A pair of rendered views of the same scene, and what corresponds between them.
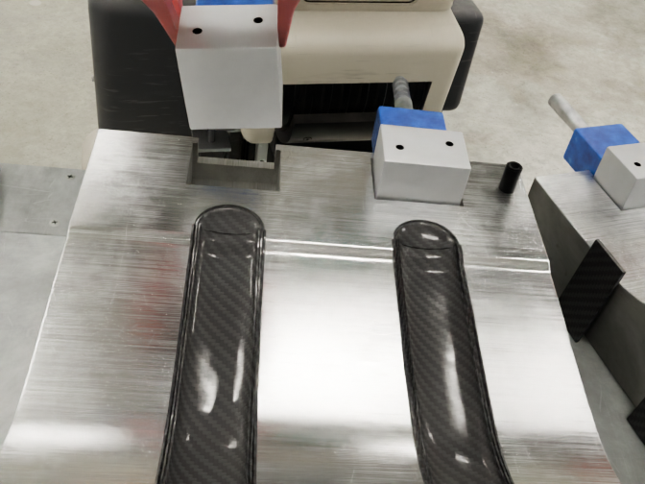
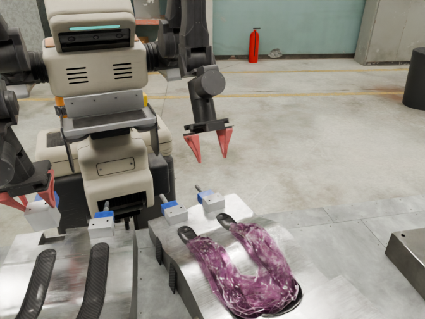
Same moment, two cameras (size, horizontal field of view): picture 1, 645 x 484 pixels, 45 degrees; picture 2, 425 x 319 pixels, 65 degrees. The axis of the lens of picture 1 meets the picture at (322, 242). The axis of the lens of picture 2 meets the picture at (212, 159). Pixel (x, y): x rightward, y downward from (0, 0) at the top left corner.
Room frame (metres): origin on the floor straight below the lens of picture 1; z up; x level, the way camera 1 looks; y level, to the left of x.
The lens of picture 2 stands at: (-0.21, -0.27, 1.41)
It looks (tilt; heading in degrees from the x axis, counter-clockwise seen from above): 30 degrees down; 358
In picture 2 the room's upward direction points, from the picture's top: straight up
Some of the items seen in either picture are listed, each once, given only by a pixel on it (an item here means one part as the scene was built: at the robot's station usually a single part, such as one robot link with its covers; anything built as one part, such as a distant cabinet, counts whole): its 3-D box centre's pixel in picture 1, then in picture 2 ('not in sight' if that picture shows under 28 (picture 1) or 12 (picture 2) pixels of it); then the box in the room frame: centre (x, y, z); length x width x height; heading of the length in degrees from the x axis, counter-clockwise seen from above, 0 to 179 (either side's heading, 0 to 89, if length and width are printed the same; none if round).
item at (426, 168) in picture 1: (408, 134); (104, 218); (0.42, -0.04, 0.89); 0.13 x 0.05 x 0.05; 7
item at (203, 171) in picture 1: (233, 186); (54, 242); (0.36, 0.06, 0.87); 0.05 x 0.05 x 0.04; 8
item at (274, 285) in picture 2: not in sight; (240, 256); (0.28, -0.35, 0.90); 0.26 x 0.18 x 0.08; 25
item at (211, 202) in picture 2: not in sight; (205, 197); (0.54, -0.29, 0.86); 0.13 x 0.05 x 0.05; 25
